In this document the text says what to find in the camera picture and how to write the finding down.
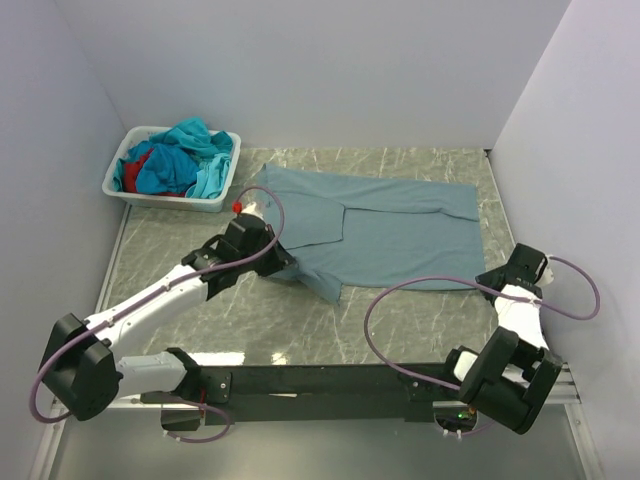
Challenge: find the grey-blue t shirt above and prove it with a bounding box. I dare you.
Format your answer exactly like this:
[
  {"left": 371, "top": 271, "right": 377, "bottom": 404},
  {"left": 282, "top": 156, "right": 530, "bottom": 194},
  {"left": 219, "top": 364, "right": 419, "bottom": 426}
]
[{"left": 257, "top": 164, "right": 486, "bottom": 303}]

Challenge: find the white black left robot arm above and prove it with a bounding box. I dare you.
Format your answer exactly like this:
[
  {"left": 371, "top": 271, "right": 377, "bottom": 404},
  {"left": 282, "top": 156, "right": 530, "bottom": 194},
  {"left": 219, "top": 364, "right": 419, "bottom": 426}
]
[{"left": 35, "top": 213, "right": 293, "bottom": 421}]

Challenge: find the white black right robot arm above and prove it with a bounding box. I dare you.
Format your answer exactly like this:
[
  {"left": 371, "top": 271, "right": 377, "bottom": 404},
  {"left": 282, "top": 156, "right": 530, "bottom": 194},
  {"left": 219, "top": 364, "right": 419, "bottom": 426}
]
[{"left": 438, "top": 243, "right": 562, "bottom": 435}]

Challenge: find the light cyan t shirt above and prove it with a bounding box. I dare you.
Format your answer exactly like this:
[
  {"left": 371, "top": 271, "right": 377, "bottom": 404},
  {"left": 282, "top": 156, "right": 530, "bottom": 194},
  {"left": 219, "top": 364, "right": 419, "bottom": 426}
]
[{"left": 111, "top": 152, "right": 233, "bottom": 200}]

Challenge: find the blue t shirt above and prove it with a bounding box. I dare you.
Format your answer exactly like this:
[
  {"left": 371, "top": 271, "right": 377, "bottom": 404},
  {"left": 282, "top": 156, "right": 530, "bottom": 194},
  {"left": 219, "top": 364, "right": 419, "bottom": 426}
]
[{"left": 121, "top": 141, "right": 201, "bottom": 194}]

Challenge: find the teal t shirt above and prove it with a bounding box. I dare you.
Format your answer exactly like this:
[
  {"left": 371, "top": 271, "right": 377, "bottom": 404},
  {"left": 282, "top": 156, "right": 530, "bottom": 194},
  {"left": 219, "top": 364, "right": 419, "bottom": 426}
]
[{"left": 149, "top": 117, "right": 233, "bottom": 158}]

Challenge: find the red t shirt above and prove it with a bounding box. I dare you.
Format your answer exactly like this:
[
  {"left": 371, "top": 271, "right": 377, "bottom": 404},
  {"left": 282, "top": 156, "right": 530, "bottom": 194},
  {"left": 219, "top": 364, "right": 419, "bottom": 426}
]
[{"left": 119, "top": 147, "right": 196, "bottom": 197}]

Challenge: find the white plastic laundry basket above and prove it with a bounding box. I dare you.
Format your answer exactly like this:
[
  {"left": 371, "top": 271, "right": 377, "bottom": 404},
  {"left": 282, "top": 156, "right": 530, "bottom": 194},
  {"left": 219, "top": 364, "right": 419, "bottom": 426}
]
[{"left": 102, "top": 126, "right": 242, "bottom": 213}]

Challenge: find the aluminium rail frame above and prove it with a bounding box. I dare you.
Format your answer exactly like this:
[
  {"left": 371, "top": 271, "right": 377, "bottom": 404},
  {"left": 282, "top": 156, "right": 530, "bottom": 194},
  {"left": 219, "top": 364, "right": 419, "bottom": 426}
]
[{"left": 27, "top": 199, "right": 581, "bottom": 480}]

